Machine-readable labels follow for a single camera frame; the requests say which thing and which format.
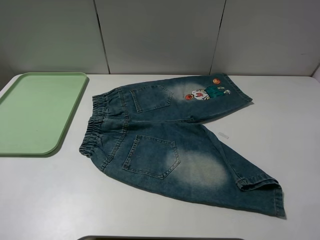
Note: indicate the children's blue denim shorts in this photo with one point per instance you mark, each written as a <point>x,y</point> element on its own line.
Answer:
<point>151,136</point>

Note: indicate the light green plastic tray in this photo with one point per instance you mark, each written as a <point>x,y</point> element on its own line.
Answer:
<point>36,110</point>

